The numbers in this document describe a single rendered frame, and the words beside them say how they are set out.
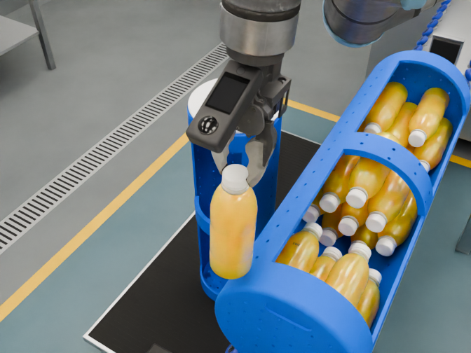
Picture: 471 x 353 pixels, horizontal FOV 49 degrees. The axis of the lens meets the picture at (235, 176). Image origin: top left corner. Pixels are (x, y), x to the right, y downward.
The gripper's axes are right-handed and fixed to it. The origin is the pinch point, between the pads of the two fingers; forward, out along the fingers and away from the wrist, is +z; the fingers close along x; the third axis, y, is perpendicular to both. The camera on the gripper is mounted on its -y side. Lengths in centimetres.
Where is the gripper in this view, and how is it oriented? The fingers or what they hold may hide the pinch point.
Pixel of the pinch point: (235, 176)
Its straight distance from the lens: 74.5
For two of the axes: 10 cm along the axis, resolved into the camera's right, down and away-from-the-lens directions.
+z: -0.7, 7.5, 6.6
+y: 4.7, -5.5, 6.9
